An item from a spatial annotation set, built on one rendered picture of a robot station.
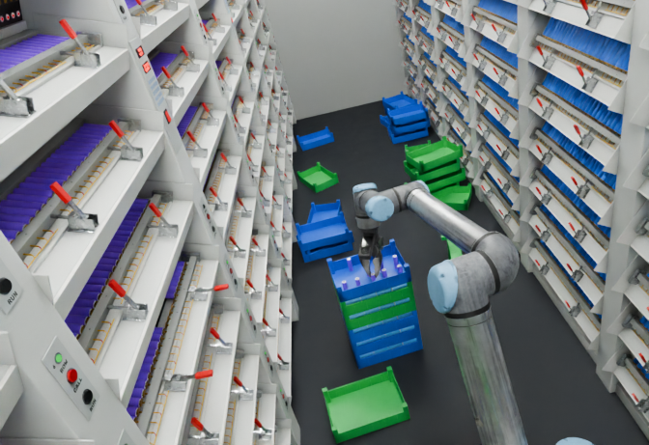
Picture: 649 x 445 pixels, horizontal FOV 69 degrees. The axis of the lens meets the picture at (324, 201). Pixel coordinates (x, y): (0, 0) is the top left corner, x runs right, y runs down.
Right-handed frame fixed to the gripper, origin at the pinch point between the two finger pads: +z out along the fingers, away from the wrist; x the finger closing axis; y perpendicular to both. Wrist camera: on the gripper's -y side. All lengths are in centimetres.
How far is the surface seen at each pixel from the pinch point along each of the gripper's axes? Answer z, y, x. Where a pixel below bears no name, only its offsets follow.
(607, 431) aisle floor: 51, -9, -81
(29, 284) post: -62, -128, 0
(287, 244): 14, 61, 70
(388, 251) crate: -1.3, 20.6, -1.5
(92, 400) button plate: -43, -126, -1
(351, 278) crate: 4.7, 5.4, 11.5
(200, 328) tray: -27, -86, 15
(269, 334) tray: 16.0, -23.7, 37.0
